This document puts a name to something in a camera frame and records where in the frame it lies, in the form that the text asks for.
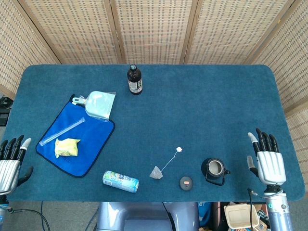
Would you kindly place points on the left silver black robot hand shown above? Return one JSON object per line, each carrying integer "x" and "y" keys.
{"x": 8, "y": 168}

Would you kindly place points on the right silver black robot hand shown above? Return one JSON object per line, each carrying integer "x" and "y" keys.
{"x": 270, "y": 167}

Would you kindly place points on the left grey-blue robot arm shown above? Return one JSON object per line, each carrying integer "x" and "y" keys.
{"x": 3, "y": 216}

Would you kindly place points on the black teapot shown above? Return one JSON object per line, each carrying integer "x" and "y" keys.
{"x": 206, "y": 166}

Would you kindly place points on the small black round lid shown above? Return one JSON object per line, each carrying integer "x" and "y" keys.
{"x": 185, "y": 183}

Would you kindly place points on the light blue dustpan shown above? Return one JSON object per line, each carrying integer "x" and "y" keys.
{"x": 99, "y": 106}

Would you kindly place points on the dark glass bottle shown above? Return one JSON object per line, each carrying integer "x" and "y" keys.
{"x": 134, "y": 81}

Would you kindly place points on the black equipment on floor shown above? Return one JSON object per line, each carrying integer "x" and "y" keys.
{"x": 4, "y": 113}

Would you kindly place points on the beige takeaway food box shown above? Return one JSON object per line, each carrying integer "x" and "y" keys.
{"x": 240, "y": 216}

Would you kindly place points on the yellow-green snack packet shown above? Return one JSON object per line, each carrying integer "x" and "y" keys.
{"x": 67, "y": 148}

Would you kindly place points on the wrapped clear drinking straw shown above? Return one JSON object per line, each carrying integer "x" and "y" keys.
{"x": 62, "y": 131}

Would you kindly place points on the blue package under table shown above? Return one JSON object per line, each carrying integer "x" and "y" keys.
{"x": 204, "y": 213}

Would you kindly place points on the blue microfibre cloth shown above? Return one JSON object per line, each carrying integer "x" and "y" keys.
{"x": 91, "y": 142}

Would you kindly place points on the teal table carpet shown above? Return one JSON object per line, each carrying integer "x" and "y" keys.
{"x": 180, "y": 115}

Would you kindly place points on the light blue drink can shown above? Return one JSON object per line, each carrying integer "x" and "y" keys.
{"x": 120, "y": 181}

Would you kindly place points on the grey-blue robot torso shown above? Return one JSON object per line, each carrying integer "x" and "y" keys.
{"x": 144, "y": 216}

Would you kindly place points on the woven wicker folding screen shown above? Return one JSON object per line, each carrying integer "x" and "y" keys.
{"x": 154, "y": 29}

